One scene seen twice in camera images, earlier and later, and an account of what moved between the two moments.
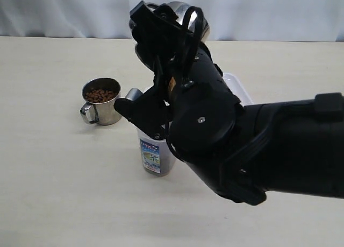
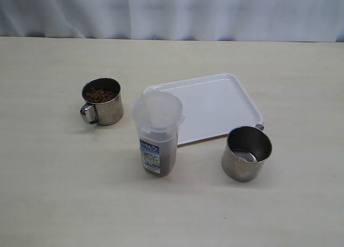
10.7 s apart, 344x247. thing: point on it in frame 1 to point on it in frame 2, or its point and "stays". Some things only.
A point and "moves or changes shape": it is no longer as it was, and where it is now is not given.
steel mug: (100, 93) stays
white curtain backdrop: (246, 14) stays
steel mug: (179, 7) moves or changes shape
